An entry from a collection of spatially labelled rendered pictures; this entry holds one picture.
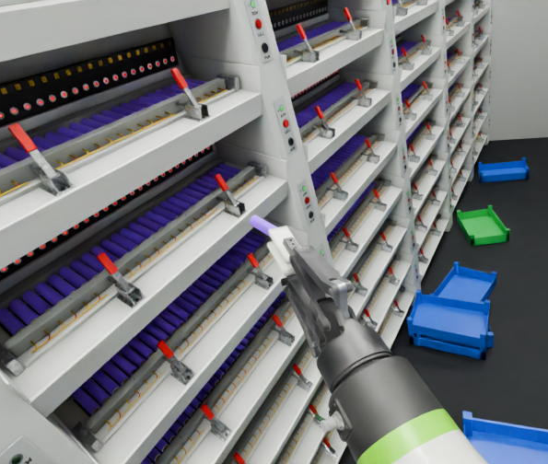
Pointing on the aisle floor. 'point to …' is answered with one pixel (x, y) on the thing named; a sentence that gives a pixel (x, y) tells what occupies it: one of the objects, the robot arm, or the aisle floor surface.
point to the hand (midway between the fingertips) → (285, 250)
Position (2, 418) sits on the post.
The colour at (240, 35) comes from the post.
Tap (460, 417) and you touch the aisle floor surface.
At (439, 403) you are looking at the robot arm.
